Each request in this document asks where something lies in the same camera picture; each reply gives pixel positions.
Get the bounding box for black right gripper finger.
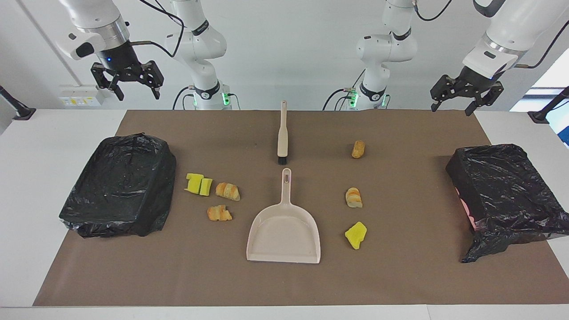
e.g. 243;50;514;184
143;60;164;99
91;63;124;101

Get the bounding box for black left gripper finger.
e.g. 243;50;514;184
430;75;456;112
465;82;504;116

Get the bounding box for striped croissant piece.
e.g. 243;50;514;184
207;205;233;222
215;182;241;202

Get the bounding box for orange striped bread piece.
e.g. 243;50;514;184
345;187;363;209

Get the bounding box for beige hand brush black bristles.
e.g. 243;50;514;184
277;100;289;165

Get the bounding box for large yellow sponge chunk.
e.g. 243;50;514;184
345;221;368;250

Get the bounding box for beige plastic dustpan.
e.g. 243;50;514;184
246;168;321;264

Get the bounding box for black bag lined pink bin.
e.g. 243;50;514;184
445;143;569;264

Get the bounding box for black clamp stand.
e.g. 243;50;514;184
0;85;36;121
528;86;569;124

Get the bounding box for brown table mat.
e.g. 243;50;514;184
32;110;569;307

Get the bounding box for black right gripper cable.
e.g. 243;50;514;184
131;0;185;58

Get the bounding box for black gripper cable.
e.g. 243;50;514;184
131;0;185;58
411;0;569;69

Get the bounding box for black arm base cable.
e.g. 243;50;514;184
172;86;241;111
322;68;367;111

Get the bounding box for white wall power socket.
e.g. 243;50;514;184
58;85;107;107

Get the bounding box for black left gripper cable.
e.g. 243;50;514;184
411;0;569;69

